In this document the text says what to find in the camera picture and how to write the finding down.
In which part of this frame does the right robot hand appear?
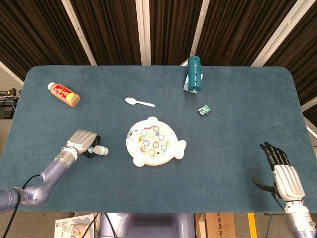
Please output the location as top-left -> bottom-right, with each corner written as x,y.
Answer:
252,141 -> 306,202

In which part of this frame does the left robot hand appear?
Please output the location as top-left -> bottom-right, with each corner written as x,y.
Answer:
66,129 -> 102,158

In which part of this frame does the pale teal toy hammer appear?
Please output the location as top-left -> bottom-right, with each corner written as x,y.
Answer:
88,145 -> 109,156

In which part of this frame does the cream whack-a-mole toy game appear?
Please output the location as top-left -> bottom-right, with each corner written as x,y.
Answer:
125,116 -> 187,168

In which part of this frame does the illustrated box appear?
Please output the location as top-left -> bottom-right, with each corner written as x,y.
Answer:
54,213 -> 95,238

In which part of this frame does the brown drink bottle red label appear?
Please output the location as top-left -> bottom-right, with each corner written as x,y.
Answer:
48,82 -> 81,108

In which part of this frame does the white plastic spoon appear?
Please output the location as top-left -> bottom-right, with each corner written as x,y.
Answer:
125,97 -> 156,108

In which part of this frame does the blue felt table mat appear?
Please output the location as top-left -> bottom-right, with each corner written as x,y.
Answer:
0,65 -> 317,214

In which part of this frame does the brown cardboard box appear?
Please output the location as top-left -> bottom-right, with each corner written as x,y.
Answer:
195,213 -> 236,238

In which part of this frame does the small green toy tank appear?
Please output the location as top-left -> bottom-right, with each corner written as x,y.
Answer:
197,104 -> 212,116

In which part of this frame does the grey-blue robot torso base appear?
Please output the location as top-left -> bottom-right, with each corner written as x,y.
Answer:
99,212 -> 196,238

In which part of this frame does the teal cylinder holder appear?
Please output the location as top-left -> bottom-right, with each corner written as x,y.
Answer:
187,55 -> 203,92

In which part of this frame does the dark brown pleated curtain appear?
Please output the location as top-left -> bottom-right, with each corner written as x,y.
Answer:
0,0 -> 317,119

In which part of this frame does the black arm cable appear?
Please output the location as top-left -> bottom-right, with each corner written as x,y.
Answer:
2,174 -> 40,238

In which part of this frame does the black equipment with cables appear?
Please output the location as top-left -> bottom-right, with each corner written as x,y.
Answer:
0,88 -> 20,120

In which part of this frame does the black torso cable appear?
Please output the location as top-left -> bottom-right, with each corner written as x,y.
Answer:
81,212 -> 117,238

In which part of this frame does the white partition frame post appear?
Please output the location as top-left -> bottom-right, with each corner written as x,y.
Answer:
135,0 -> 152,66
190,0 -> 211,66
61,0 -> 97,66
251,0 -> 310,67

